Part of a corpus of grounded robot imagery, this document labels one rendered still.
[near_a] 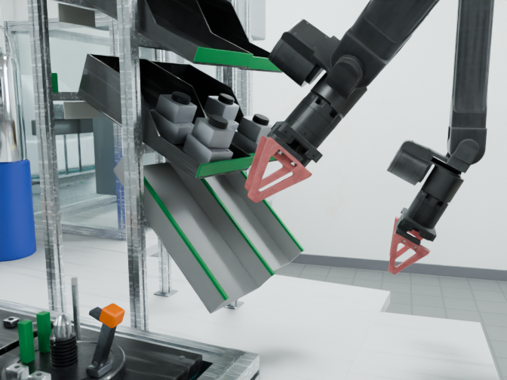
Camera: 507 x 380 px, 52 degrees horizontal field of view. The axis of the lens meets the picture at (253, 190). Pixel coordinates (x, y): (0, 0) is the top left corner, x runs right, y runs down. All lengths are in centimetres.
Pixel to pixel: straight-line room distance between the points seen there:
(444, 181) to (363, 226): 316
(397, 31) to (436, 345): 63
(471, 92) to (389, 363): 48
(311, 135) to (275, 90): 345
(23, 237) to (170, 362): 96
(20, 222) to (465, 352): 116
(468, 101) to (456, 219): 317
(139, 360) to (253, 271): 26
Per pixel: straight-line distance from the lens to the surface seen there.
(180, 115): 82
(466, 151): 95
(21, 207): 158
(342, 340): 102
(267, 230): 103
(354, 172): 405
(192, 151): 80
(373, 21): 59
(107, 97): 86
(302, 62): 68
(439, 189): 97
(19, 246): 159
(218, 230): 90
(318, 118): 67
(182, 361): 70
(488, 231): 415
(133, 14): 80
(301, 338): 101
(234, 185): 105
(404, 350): 101
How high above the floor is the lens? 130
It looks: 10 degrees down
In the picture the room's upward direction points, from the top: straight up
